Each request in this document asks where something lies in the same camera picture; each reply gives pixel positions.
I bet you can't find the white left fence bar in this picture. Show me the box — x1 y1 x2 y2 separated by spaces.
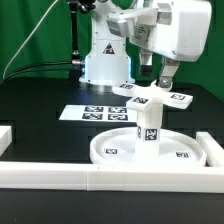
0 126 12 156

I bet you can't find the white right fence bar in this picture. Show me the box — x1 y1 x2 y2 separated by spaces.
196 132 224 167

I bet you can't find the grey cable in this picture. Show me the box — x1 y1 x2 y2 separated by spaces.
1 0 60 80

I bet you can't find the white front fence bar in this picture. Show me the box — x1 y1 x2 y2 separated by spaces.
0 162 224 193

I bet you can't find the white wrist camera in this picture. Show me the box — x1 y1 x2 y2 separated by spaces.
106 7 158 37

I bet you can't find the white marker sheet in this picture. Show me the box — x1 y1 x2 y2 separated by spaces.
59 105 137 123

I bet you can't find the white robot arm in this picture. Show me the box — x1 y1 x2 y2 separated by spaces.
79 0 212 91

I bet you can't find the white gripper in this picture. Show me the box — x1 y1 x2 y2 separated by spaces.
130 0 212 91

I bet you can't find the black cable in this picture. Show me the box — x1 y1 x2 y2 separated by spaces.
0 60 74 84

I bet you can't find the black camera stand pole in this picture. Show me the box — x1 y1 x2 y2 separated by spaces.
66 0 83 79

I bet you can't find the white fence bar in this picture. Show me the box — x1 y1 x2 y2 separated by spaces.
0 126 12 156
0 162 224 193
196 132 224 167

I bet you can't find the white round table top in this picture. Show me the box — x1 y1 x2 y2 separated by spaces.
90 127 206 168

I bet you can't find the white cross-shaped table base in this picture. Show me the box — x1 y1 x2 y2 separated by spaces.
112 83 193 112

